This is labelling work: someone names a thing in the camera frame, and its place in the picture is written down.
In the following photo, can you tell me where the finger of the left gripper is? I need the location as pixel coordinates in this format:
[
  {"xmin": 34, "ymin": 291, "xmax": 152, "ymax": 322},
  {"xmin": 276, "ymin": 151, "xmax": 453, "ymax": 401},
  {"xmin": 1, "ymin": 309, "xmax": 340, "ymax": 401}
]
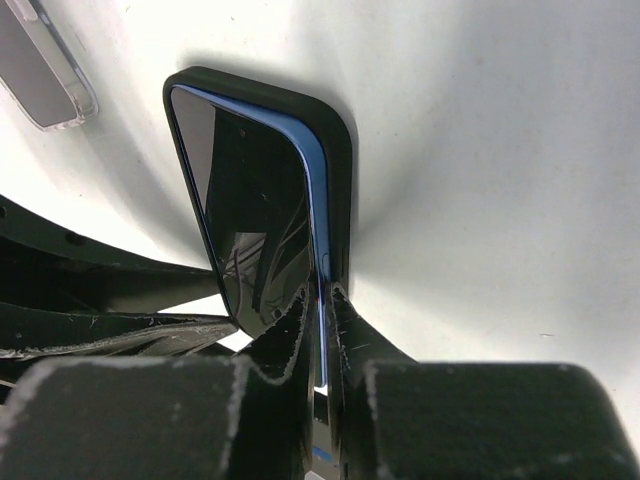
[
  {"xmin": 1, "ymin": 303, "xmax": 238, "ymax": 358},
  {"xmin": 1, "ymin": 197, "xmax": 219, "ymax": 313}
]

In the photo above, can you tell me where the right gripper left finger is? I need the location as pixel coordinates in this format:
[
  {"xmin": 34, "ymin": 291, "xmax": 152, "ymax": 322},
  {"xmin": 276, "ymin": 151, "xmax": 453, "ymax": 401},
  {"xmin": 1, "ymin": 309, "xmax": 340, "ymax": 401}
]
[{"xmin": 1, "ymin": 285, "xmax": 313, "ymax": 479}]

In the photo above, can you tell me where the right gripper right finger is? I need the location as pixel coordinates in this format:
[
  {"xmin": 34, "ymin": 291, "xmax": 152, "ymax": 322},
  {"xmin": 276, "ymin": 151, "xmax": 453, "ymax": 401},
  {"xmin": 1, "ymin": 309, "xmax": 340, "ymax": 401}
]
[{"xmin": 326, "ymin": 283, "xmax": 639, "ymax": 479}]

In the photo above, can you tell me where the clear magsafe phone case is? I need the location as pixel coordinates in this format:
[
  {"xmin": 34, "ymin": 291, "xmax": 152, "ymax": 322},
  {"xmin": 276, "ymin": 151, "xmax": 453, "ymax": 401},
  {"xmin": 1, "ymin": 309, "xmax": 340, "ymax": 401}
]
[{"xmin": 0, "ymin": 0, "xmax": 100, "ymax": 134}]

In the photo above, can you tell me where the black phone case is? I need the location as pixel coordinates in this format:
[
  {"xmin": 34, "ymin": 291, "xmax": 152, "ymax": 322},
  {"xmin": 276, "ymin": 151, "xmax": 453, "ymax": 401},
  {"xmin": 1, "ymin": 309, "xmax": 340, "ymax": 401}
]
[{"xmin": 162, "ymin": 66, "xmax": 354, "ymax": 307}]

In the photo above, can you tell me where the blue-edged black smartphone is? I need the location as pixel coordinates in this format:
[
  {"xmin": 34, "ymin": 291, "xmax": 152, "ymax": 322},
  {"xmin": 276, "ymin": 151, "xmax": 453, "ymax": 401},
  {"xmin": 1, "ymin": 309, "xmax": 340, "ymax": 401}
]
[{"xmin": 165, "ymin": 80, "xmax": 331, "ymax": 387}]

